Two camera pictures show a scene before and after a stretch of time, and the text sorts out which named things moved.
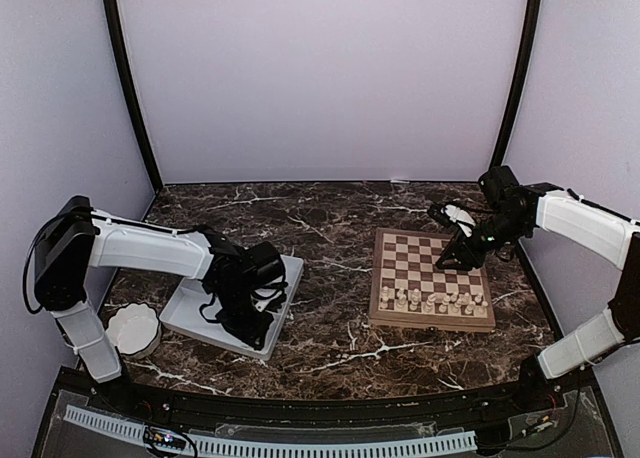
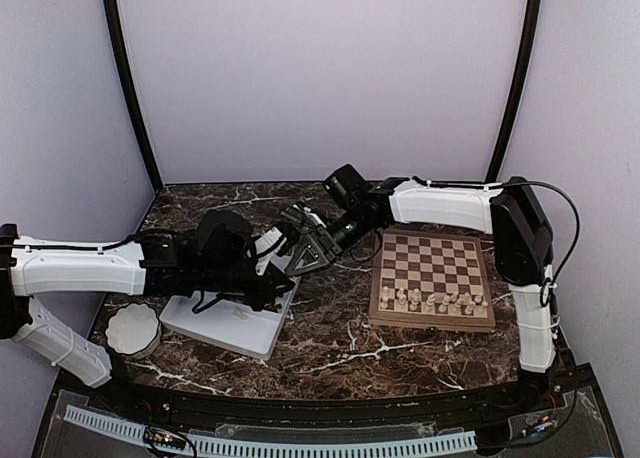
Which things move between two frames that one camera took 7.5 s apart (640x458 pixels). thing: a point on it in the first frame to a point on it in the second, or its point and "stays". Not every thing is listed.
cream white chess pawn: (401, 294) stays
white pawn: (445, 302) stays
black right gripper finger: (457, 254) to (310, 256)
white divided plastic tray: (181, 313) stays
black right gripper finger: (462, 263) to (306, 261)
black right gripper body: (503, 231) to (350, 235)
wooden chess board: (409, 291) stays
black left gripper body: (236, 316) to (219, 277)
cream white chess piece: (470, 308) stays
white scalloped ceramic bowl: (134, 329) stays
